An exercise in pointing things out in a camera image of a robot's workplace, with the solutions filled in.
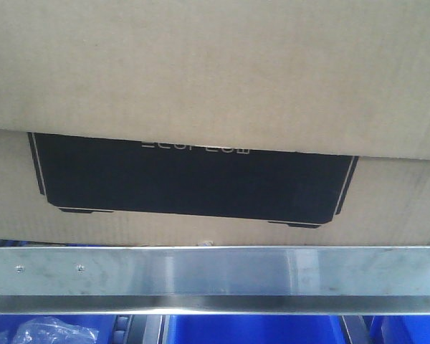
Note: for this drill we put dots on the brown cardboard box black print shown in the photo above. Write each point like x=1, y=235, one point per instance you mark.
x=177, y=123

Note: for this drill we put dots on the blue plastic bin middle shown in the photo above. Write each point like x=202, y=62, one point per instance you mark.
x=254, y=329

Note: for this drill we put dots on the blue plastic bin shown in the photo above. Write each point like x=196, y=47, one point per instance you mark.
x=400, y=329
x=104, y=323
x=254, y=329

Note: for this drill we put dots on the clear plastic bag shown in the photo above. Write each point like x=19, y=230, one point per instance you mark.
x=52, y=330

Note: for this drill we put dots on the blue plastic bin right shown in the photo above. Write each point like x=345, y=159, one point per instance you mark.
x=400, y=329

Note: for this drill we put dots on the blue plastic bin left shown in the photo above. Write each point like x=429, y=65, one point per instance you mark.
x=104, y=323

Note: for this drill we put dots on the metal shelf front rail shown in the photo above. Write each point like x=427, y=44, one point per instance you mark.
x=215, y=280

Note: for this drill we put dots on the grey shelf upright post left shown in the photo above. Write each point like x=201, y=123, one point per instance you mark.
x=140, y=329

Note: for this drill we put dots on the grey shelf upright post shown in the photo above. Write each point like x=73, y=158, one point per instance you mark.
x=140, y=329
x=355, y=330

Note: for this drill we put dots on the grey shelf upright post right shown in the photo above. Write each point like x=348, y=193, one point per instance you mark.
x=355, y=330

